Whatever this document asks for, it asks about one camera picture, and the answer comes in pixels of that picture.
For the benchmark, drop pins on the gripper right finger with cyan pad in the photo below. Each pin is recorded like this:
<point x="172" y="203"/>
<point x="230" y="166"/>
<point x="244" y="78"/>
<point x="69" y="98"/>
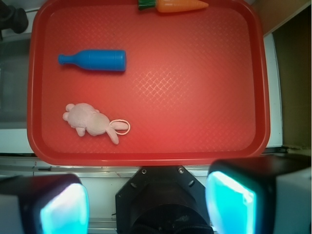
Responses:
<point x="260" y="195"/>

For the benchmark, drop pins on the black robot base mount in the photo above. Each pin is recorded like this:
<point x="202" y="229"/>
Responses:
<point x="162" y="200"/>

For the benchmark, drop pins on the pink plush bunny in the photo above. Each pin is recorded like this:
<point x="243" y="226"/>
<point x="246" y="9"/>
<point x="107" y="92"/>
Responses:
<point x="84" y="118"/>

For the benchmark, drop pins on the red plastic tray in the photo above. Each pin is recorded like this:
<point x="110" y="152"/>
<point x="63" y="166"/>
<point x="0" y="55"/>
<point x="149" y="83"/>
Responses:
<point x="194" y="90"/>

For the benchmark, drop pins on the grey toy faucet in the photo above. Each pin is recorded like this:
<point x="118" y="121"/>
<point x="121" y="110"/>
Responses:
<point x="13" y="18"/>

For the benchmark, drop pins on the orange toy carrot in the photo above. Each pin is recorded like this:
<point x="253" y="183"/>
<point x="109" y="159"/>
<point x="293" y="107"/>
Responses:
<point x="172" y="6"/>

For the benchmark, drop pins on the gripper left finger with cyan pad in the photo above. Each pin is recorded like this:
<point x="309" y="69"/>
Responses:
<point x="46" y="204"/>

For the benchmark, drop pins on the blue plastic bottle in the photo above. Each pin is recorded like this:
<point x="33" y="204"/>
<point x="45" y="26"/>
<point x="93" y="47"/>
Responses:
<point x="96" y="60"/>

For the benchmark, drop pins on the brown cardboard panel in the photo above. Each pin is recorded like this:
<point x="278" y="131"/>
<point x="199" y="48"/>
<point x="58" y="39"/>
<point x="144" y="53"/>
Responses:
<point x="275" y="13"/>

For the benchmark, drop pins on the grey toy sink basin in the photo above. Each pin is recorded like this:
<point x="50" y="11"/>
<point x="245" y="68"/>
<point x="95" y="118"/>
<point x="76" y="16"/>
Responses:
<point x="14" y="64"/>

